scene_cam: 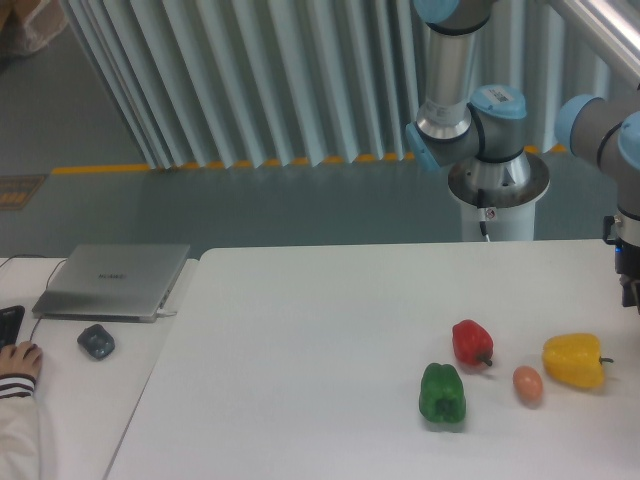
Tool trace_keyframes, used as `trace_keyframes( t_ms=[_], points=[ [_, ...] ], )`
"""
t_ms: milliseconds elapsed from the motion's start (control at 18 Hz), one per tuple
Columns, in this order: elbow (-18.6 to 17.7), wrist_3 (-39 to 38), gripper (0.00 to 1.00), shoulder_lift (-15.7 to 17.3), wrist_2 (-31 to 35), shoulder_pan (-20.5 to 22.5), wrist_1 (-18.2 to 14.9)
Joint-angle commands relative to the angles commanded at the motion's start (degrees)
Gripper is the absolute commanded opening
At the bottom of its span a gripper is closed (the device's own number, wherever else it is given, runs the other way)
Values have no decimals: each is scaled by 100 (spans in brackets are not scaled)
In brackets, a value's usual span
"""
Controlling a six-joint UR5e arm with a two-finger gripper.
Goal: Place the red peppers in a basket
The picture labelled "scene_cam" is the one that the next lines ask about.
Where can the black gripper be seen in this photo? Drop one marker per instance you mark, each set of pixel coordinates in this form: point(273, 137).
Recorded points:
point(626, 255)

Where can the red bell pepper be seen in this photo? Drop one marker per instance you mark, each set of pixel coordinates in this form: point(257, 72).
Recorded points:
point(472, 344)

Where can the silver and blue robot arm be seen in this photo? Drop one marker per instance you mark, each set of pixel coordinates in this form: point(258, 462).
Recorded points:
point(479, 135)

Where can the white sleeved forearm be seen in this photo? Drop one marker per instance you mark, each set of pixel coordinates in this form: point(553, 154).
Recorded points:
point(20, 444)

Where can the person's hand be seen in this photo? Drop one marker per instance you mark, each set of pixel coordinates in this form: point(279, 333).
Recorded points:
point(24, 359)

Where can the yellow bell pepper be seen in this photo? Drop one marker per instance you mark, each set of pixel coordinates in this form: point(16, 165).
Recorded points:
point(575, 359)

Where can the brown egg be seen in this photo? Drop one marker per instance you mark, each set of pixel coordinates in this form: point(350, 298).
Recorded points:
point(527, 384)

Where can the green bell pepper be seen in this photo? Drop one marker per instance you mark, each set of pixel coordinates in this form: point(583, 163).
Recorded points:
point(442, 397)

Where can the white folding partition screen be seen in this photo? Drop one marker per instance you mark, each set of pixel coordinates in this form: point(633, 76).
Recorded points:
point(232, 81)

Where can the silver closed laptop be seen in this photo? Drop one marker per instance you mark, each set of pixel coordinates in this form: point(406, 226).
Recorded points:
point(113, 282)

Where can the black keyboard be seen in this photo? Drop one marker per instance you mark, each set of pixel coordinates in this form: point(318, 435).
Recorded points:
point(10, 324)

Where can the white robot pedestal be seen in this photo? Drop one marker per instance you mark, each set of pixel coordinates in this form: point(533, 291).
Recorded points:
point(497, 201)

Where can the white laptop cable plug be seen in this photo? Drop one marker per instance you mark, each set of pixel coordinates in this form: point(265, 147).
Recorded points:
point(162, 313)

